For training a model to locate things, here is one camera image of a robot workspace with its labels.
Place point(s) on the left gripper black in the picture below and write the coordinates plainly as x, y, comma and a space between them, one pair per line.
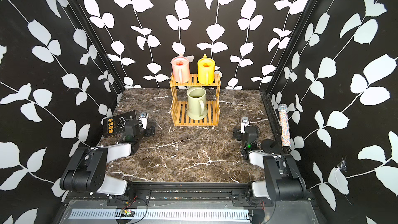
147, 132

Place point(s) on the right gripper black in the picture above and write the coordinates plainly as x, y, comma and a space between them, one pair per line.
237, 131

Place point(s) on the green watering can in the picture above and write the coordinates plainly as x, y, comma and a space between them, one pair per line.
197, 109

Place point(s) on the wooden slatted shelf rack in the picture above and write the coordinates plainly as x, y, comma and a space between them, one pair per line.
179, 107

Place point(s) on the pink watering can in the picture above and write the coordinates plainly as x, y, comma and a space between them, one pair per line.
181, 69

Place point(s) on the yellow watering can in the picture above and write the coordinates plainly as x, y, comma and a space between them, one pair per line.
206, 70

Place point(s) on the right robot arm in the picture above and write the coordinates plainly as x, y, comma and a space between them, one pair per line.
282, 179

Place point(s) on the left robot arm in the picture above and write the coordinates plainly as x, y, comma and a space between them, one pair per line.
86, 170

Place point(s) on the black round stand base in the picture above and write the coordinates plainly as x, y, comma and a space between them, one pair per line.
271, 146

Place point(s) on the sprinkle filled clear tube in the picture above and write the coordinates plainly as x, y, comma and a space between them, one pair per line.
284, 123

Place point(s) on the small circuit board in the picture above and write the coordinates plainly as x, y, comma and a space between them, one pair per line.
126, 213

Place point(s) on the white perforated strip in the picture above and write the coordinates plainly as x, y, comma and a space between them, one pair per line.
235, 215

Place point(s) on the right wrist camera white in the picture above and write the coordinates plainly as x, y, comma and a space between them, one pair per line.
244, 123

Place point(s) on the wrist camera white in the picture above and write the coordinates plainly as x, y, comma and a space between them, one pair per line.
143, 119
244, 123

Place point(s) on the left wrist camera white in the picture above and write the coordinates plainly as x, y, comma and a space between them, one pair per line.
143, 119

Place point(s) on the black front rail frame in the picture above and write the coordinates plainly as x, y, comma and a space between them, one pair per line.
194, 196

